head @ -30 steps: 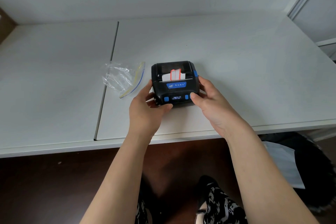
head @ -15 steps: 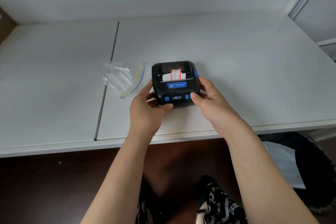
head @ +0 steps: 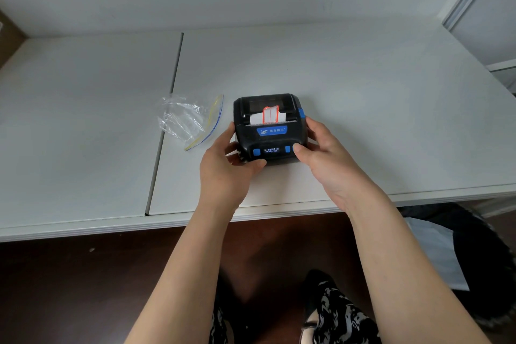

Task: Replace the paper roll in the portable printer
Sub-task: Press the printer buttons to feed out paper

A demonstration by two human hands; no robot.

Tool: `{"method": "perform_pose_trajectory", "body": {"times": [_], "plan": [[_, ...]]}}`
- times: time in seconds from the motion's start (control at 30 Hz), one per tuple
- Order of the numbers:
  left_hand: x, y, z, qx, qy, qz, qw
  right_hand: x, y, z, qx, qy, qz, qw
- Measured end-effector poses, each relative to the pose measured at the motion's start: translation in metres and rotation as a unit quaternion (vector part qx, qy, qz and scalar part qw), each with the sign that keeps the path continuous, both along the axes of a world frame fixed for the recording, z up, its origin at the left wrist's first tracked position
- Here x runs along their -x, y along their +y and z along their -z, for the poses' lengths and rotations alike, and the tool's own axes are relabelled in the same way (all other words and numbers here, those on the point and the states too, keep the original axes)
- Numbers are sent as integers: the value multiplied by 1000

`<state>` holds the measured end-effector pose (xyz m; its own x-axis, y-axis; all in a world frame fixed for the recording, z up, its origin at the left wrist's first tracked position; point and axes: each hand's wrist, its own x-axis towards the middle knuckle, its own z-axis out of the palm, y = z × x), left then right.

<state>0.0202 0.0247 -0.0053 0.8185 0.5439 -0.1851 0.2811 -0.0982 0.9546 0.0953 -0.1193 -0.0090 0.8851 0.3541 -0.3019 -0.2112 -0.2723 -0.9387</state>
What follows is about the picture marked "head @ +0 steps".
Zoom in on person's left forearm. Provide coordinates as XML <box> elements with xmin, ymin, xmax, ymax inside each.
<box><xmin>125</xmin><ymin>202</ymin><xmax>234</xmax><ymax>344</ymax></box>

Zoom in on person's left patterned shoe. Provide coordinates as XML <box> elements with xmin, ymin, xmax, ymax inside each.
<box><xmin>209</xmin><ymin>307</ymin><xmax>228</xmax><ymax>344</ymax></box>

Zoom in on person's right forearm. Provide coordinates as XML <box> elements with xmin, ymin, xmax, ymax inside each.
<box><xmin>348</xmin><ymin>192</ymin><xmax>491</xmax><ymax>344</ymax></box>

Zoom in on white cabinet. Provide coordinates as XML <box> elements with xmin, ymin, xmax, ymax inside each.
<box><xmin>441</xmin><ymin>0</ymin><xmax>516</xmax><ymax>92</ymax></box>

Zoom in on person's right patterned shoe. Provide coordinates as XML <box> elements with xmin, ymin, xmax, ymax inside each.
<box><xmin>300</xmin><ymin>269</ymin><xmax>382</xmax><ymax>344</ymax></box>

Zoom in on black trash bin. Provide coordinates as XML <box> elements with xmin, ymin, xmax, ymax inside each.
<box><xmin>397</xmin><ymin>202</ymin><xmax>516</xmax><ymax>328</ymax></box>

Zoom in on black printer with blue buttons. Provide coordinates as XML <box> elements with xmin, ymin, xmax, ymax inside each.
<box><xmin>233</xmin><ymin>93</ymin><xmax>309</xmax><ymax>165</ymax></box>

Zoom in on white table leg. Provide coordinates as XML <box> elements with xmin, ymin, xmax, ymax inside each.
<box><xmin>471</xmin><ymin>196</ymin><xmax>516</xmax><ymax>219</ymax></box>

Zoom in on white paper roll red labels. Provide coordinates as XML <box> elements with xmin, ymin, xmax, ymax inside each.
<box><xmin>249</xmin><ymin>105</ymin><xmax>287</xmax><ymax>126</ymax></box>

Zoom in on person's left hand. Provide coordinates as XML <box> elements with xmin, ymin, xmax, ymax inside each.
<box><xmin>198</xmin><ymin>121</ymin><xmax>268</xmax><ymax>219</ymax></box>

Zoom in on brown cardboard box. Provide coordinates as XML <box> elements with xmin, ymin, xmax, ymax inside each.
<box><xmin>0</xmin><ymin>9</ymin><xmax>28</xmax><ymax>68</ymax></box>

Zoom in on clear zip plastic bag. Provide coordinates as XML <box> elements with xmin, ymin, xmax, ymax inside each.
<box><xmin>157</xmin><ymin>94</ymin><xmax>225</xmax><ymax>152</ymax></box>

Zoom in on person's patterned shoe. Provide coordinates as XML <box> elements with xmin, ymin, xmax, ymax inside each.
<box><xmin>300</xmin><ymin>269</ymin><xmax>382</xmax><ymax>344</ymax></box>
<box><xmin>209</xmin><ymin>307</ymin><xmax>228</xmax><ymax>344</ymax></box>

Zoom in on person's right hand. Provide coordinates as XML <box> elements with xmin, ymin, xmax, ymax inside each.
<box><xmin>292</xmin><ymin>116</ymin><xmax>390</xmax><ymax>218</ymax></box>

